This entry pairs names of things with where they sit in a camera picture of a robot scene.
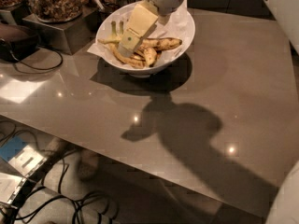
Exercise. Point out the short middle banana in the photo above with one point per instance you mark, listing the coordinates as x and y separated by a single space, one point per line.
150 55

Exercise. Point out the dark round appliance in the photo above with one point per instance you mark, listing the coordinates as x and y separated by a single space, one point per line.
16 41

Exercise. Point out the long top banana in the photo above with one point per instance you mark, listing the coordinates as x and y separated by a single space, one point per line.
161 44

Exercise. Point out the grey metal stand block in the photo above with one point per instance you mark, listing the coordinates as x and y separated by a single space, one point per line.
67 37

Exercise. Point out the white paper liner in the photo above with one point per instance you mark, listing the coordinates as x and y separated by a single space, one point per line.
165 43

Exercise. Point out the white ceramic bowl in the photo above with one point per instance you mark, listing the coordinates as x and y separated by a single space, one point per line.
181 25

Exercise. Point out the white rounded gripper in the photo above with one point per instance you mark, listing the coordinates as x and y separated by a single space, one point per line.
141 24

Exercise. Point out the silver electronics box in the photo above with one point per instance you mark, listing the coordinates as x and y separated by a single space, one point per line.
25 159

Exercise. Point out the glass jar of nuts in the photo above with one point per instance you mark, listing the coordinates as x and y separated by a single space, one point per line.
53 11

